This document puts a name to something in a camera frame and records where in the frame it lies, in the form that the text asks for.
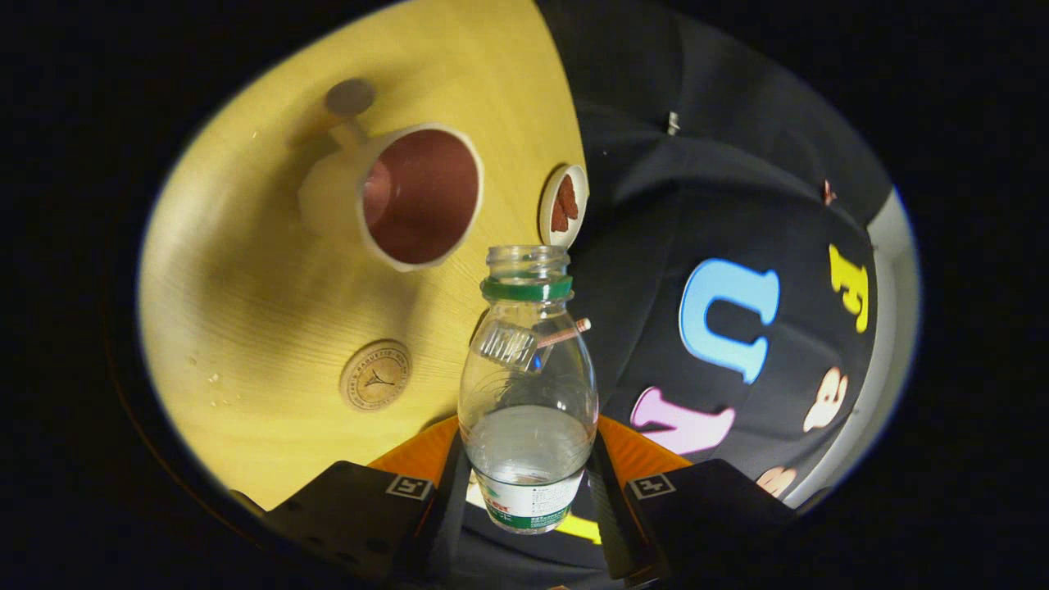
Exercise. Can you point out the clear plastic juice bottle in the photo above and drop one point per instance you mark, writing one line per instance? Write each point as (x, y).
(529, 459)

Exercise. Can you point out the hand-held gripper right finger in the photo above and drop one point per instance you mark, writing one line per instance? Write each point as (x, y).
(615, 533)

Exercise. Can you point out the small pink clip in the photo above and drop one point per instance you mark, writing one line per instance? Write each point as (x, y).
(828, 192)

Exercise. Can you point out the round wooden coaster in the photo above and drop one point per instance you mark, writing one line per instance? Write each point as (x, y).
(375, 375)

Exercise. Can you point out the small metal clip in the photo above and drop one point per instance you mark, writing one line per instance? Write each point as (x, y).
(673, 123)

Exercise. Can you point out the wooden table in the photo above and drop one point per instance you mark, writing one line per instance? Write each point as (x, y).
(246, 328)

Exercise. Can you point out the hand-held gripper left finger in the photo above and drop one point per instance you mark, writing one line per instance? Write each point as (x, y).
(447, 533)

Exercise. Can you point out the black backdrop cloth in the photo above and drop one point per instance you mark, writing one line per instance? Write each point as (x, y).
(721, 180)

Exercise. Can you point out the brown sausage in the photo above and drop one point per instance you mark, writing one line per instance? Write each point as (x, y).
(568, 195)
(559, 217)

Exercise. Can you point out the white round plate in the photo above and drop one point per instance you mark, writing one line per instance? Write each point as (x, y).
(546, 205)

